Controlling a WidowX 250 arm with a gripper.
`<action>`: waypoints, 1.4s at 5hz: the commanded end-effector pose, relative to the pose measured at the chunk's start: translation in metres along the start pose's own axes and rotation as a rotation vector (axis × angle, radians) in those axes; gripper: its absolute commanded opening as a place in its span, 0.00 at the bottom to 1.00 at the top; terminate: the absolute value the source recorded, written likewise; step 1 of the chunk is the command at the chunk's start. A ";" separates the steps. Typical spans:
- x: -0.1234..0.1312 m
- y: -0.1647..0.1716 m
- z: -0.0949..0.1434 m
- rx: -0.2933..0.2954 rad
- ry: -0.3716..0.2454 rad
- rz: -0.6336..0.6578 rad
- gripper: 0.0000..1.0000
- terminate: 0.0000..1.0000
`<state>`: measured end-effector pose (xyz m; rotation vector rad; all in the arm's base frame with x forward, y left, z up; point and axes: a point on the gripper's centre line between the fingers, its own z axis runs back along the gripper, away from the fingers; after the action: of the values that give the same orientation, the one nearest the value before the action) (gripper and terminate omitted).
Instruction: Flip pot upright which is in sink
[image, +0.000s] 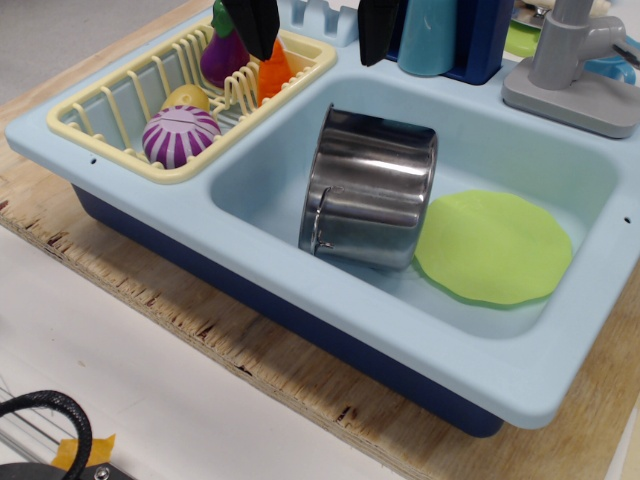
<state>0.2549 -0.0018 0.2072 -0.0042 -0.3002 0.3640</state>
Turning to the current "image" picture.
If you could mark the purple toy eggplant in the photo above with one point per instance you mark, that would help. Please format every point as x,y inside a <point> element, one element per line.
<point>225,54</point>

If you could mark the grey toy faucet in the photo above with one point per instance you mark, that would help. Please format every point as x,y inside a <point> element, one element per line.
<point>553,83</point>

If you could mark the orange toy carrot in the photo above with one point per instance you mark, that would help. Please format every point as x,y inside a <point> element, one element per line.
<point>273,73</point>

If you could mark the cream dish drying rack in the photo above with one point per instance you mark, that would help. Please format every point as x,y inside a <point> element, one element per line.
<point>107,117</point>

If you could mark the wooden plywood board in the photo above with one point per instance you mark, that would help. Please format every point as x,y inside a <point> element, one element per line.
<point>194,385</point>

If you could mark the light blue toy sink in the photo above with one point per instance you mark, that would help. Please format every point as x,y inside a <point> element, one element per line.
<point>235,224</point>

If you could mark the green plastic plate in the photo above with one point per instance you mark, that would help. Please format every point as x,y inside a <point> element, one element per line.
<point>493,247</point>

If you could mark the purple striped toy onion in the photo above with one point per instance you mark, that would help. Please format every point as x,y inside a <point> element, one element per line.
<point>177,133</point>

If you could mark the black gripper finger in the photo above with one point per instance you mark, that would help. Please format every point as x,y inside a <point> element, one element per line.
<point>376,24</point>
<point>257,24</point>

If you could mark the stainless steel pot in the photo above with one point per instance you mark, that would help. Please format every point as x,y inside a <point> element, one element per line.
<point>368,190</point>

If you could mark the dark blue cup holder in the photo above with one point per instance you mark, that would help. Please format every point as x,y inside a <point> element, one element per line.
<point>481,31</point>

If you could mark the green plate behind faucet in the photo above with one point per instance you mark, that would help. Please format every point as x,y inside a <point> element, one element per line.
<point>522,40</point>

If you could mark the teal plastic cup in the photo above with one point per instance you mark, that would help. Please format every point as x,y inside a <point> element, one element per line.
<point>427,46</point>

